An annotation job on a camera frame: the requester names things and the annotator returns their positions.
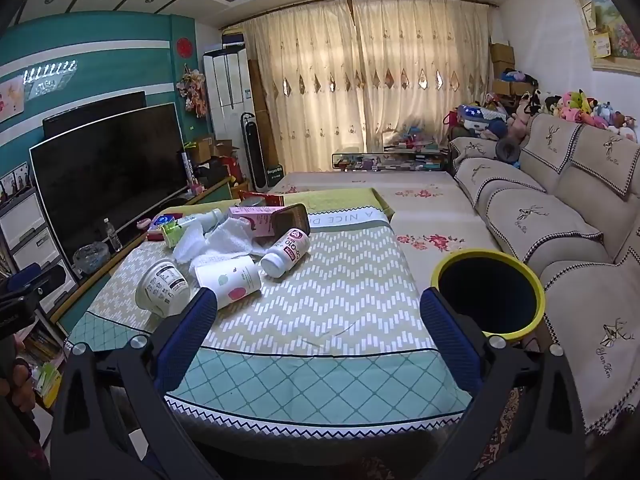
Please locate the floral floor mattress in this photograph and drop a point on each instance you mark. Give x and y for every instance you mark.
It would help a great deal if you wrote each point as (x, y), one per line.
(440, 210)

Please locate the black tower fan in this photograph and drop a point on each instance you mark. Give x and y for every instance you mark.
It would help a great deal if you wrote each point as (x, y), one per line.
(254, 155)

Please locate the pile of plush toys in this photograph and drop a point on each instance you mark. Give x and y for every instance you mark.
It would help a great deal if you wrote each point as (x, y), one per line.
(580, 107)

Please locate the hanging flower decoration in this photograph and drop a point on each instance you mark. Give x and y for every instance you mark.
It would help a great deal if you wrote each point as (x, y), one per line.
(194, 90)

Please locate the grey neck pillow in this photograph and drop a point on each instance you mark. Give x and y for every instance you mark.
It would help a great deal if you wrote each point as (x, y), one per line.
(507, 151)

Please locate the framed flower painting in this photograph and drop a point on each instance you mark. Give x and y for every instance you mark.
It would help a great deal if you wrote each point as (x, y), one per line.
(620, 35)

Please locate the cream curtains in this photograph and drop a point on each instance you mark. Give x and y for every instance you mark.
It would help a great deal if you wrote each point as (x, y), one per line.
(350, 85)

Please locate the white yogurt cup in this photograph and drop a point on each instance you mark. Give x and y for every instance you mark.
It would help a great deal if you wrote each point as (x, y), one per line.
(162, 287)

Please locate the crystal wall light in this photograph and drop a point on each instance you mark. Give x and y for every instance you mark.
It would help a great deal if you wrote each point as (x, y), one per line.
(50, 72)

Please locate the clear bottle with green label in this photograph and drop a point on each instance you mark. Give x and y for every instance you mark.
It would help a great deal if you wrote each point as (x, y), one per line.
(202, 219)

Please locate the pink and brown carton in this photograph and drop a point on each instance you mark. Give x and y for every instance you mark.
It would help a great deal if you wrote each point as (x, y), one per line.
(255, 222)

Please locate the shelf of books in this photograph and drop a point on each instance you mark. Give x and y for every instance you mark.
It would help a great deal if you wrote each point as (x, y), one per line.
(42, 350)

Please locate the large black television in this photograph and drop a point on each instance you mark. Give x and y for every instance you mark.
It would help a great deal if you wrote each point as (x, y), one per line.
(110, 175)

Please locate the white standing air conditioner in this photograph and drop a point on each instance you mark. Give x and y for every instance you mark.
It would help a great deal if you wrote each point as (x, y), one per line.
(227, 90)

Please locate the low glass table with books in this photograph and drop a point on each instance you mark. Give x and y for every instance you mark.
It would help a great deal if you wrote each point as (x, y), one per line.
(390, 162)

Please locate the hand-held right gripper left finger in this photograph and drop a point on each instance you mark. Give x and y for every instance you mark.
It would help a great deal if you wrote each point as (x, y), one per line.
(190, 330)

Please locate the person's left hand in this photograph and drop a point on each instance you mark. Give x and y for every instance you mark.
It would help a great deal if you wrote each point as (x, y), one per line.
(20, 385)

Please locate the smaller black television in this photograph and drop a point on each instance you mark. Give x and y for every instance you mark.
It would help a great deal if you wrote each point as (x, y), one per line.
(90, 112)

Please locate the red round wall ornament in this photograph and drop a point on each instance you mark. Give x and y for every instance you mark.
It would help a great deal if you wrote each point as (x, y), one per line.
(184, 47)

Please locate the white tissue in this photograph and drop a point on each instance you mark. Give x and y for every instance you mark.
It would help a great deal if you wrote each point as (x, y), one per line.
(220, 242)

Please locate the clear water bottle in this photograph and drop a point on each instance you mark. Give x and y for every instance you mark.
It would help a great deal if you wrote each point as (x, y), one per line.
(112, 237)

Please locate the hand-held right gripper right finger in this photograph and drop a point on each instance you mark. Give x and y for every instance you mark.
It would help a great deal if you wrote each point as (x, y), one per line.
(450, 340)

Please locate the red and blue packet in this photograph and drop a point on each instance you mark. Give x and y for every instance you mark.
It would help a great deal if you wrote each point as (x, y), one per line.
(161, 220)

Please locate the white apple print paper cup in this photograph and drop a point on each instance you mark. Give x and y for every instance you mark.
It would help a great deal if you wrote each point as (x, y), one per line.
(235, 280)

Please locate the blue star print bag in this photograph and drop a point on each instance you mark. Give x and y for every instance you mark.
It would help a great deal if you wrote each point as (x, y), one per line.
(475, 116)

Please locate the pink wall picture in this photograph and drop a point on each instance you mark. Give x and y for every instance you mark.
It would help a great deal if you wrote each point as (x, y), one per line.
(10, 97)

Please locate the beige sofa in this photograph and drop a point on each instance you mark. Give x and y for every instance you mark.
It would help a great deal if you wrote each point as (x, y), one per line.
(550, 220)

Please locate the stack of cardboard boxes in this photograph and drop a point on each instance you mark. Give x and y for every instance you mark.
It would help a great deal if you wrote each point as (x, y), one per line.
(502, 57)

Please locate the red box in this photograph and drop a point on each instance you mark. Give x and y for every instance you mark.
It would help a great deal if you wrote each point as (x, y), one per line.
(267, 200)

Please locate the open cardboard boxes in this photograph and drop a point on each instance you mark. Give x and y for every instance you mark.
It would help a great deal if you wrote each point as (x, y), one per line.
(205, 147)

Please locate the white bottle with red label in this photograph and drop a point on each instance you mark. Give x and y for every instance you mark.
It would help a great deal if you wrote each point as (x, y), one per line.
(282, 257)

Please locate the black bin with yellow rim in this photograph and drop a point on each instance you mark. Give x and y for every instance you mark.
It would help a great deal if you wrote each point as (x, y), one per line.
(485, 285)

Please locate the white drawer cabinet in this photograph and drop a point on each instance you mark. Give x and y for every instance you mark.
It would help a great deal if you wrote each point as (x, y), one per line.
(27, 242)

